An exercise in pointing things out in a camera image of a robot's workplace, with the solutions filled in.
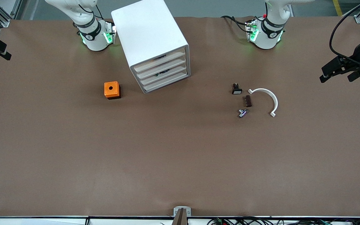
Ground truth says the bundle of cables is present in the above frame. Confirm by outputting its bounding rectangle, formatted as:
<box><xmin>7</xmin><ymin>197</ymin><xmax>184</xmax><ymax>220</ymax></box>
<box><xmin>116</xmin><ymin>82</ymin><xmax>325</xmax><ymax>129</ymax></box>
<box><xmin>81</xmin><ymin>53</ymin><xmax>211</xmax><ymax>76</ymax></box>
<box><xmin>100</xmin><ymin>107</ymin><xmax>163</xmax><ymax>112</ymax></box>
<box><xmin>207</xmin><ymin>216</ymin><xmax>360</xmax><ymax>225</ymax></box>

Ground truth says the orange box with hole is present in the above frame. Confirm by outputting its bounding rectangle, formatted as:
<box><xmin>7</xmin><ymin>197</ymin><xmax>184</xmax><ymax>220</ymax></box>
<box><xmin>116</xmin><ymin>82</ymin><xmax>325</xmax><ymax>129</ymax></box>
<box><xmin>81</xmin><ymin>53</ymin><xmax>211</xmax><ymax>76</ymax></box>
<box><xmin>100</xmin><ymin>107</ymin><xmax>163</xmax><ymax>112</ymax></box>
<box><xmin>104</xmin><ymin>81</ymin><xmax>121</xmax><ymax>100</ymax></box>

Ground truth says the white curved plastic bracket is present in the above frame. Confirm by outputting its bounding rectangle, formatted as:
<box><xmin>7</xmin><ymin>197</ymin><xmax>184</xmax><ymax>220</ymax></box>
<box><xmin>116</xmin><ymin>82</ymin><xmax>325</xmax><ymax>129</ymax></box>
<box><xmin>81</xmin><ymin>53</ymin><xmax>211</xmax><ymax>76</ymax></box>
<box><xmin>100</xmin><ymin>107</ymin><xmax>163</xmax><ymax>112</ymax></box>
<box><xmin>248</xmin><ymin>88</ymin><xmax>279</xmax><ymax>118</ymax></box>

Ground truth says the black left arm base cable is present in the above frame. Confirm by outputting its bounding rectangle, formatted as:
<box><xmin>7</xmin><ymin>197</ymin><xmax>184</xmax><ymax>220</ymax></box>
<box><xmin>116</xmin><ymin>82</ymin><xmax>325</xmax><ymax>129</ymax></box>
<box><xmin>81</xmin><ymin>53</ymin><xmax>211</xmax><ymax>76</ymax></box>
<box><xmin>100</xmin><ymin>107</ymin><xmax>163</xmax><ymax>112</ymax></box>
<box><xmin>221</xmin><ymin>15</ymin><xmax>253</xmax><ymax>33</ymax></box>

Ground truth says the grey metal table bracket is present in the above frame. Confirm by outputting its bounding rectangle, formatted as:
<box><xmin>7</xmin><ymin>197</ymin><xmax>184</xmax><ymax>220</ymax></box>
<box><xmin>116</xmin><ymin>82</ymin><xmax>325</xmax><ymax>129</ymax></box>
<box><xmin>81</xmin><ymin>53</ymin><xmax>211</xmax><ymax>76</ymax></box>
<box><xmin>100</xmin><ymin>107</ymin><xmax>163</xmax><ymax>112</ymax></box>
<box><xmin>173</xmin><ymin>206</ymin><xmax>192</xmax><ymax>225</ymax></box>

